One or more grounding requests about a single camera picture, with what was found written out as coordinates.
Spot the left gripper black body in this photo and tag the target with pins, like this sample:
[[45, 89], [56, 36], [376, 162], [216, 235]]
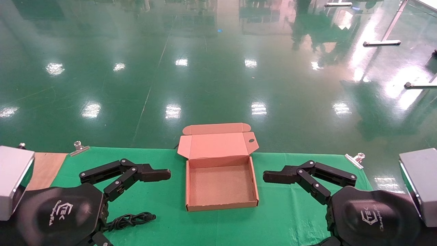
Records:
[[58, 215]]

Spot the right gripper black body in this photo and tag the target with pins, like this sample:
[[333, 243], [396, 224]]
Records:
[[372, 218]]

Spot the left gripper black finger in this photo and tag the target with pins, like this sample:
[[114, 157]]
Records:
[[101, 240], [153, 174]]

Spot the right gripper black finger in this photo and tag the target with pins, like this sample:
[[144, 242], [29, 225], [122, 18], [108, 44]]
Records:
[[332, 242], [280, 176]]

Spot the open brown cardboard box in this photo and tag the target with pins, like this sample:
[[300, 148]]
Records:
[[218, 184]]

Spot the green table cloth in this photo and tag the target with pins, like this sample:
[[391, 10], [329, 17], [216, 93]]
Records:
[[164, 205]]

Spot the silver binder clip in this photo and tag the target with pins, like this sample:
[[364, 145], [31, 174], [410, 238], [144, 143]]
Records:
[[355, 160], [79, 149]]

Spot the white table leg with foot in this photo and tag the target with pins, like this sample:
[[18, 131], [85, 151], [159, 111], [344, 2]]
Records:
[[382, 42], [420, 85]]

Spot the white table foot bar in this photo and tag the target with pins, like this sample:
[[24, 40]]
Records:
[[338, 4]]

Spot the left wrist grey camera box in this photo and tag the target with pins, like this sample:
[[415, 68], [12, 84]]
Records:
[[12, 181]]

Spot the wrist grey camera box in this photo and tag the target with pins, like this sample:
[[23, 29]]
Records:
[[423, 184], [12, 181]]

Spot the right wrist grey camera box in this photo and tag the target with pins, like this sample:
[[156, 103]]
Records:
[[423, 184]]

